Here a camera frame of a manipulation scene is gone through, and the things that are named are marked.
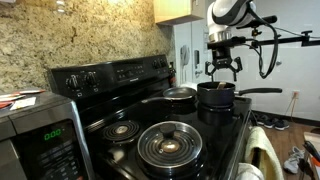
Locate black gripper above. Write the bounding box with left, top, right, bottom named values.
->
left=204, top=47, right=244, bottom=83

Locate glass lid with black knob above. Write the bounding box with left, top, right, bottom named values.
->
left=137, top=120, right=204, bottom=169

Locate black electric stove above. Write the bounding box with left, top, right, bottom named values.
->
left=48, top=54, right=253, bottom=180

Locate large coil stove burner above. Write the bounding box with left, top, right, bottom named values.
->
left=134, top=146, right=208, bottom=180

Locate small coil stove burner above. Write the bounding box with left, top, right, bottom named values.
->
left=102, top=119, right=142, bottom=145

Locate small steel frying pan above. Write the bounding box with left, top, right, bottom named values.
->
left=141, top=86, right=198, bottom=105

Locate dark sneaker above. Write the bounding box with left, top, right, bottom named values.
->
left=263, top=118, right=277, bottom=130
left=274, top=119, right=291, bottom=131

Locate yellow hanging towel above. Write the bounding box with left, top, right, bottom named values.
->
left=244, top=125, right=285, bottom=180

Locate white hanging towel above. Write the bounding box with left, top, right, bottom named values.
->
left=235, top=162, right=265, bottom=180

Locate grey white sneaker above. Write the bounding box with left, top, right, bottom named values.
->
left=283, top=146, right=306, bottom=175

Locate wooden work table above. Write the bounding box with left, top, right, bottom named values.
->
left=301, top=131, right=320, bottom=180

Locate red white paper strip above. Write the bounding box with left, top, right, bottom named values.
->
left=13, top=88, right=47, bottom=96

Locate stainless steel microwave oven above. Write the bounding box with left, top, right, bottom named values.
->
left=0, top=91, right=96, bottom=180

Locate white paper card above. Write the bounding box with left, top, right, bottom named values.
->
left=9, top=96, right=37, bottom=111

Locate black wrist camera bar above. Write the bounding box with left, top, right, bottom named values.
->
left=206, top=35, right=250, bottom=51

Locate black saucepan with long handle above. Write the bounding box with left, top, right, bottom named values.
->
left=196, top=81, right=283, bottom=109

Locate white wall phone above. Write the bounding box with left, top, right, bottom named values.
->
left=180, top=44, right=191, bottom=66

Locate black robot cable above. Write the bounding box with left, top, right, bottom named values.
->
left=245, top=8, right=280, bottom=80

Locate black stereo camera bar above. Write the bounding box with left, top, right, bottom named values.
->
left=236, top=14, right=278, bottom=30

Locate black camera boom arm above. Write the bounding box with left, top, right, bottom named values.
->
left=249, top=29, right=320, bottom=50

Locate light wood wall cabinet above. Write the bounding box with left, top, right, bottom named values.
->
left=153, top=0, right=208, bottom=26

